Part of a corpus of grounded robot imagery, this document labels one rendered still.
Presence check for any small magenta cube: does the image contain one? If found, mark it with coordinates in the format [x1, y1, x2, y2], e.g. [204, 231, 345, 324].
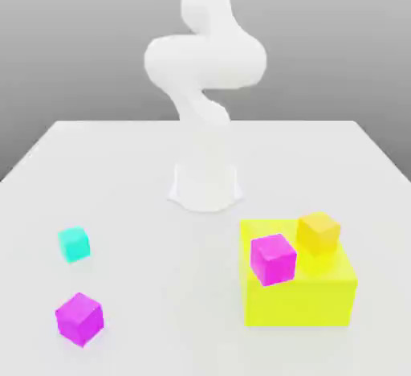
[250, 233, 298, 288]

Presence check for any small orange cube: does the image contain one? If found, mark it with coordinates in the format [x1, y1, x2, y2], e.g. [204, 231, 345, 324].
[296, 210, 342, 257]

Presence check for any small cyan cube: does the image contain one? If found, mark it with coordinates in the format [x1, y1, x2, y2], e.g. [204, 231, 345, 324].
[57, 225, 92, 264]

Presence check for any small purple cube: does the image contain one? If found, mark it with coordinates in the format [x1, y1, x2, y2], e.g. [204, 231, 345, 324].
[55, 292, 105, 349]

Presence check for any large yellow box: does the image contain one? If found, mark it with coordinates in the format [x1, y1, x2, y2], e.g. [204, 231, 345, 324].
[239, 219, 359, 328]

